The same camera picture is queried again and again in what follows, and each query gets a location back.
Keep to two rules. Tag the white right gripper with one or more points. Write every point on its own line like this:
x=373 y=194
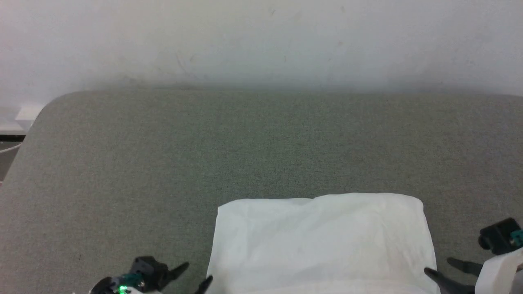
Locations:
x=500 y=271

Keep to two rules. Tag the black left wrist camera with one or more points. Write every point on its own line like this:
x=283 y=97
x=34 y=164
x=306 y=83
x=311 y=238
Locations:
x=148 y=269

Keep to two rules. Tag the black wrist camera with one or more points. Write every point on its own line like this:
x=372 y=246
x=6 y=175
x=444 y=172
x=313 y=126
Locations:
x=148 y=269
x=498 y=237

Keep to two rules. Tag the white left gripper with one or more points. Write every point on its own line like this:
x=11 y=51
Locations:
x=143 y=291

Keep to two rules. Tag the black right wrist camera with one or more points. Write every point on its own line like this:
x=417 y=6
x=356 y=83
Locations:
x=498 y=237

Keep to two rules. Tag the white shirt with grey seams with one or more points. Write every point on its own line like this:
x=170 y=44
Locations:
x=322 y=245

